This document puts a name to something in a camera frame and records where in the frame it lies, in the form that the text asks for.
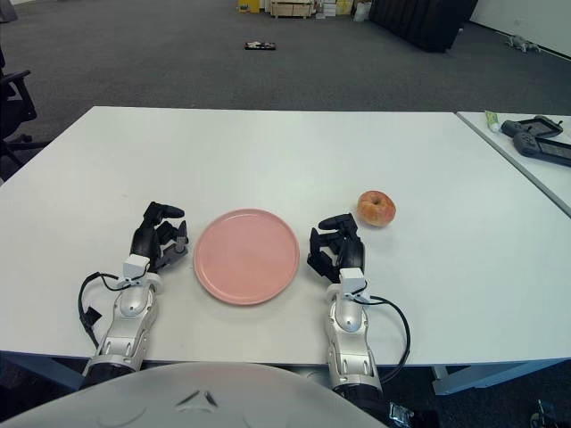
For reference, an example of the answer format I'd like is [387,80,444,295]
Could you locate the red yellow apple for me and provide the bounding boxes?
[356,190,397,228]

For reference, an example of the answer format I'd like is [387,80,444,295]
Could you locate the pink round plate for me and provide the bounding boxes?
[193,208,301,307]

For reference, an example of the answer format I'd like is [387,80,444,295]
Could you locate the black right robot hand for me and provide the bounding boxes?
[306,212,368,284]

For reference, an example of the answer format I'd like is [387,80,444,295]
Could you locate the wooden crate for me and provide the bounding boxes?
[269,0,319,20]

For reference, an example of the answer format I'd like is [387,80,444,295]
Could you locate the grey robot torso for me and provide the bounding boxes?
[0,360,380,428]

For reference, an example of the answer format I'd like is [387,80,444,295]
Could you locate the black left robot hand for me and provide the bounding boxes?
[128,201,191,274]

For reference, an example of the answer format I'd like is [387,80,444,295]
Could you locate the black caster base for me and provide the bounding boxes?
[530,399,558,428]

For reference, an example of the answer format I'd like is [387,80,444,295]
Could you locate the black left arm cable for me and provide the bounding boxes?
[78,271,131,354]

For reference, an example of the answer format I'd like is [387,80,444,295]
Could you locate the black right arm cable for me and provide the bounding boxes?
[356,292,411,371]

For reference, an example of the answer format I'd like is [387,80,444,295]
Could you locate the grey quadruped robot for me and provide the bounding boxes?
[504,34,543,54]

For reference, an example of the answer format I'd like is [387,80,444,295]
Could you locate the black partition screen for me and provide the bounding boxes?
[368,0,479,54]

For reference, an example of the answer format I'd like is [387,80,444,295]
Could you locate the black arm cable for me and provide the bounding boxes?
[356,292,411,371]
[78,271,131,354]

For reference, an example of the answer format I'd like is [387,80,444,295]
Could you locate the black handheld controller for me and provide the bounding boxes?
[500,114,564,138]
[511,132,571,169]

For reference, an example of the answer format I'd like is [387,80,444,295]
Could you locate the stacked cardboard boxes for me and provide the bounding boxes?
[318,0,356,20]

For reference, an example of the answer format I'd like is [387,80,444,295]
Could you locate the black office chair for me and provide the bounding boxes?
[0,44,51,180]

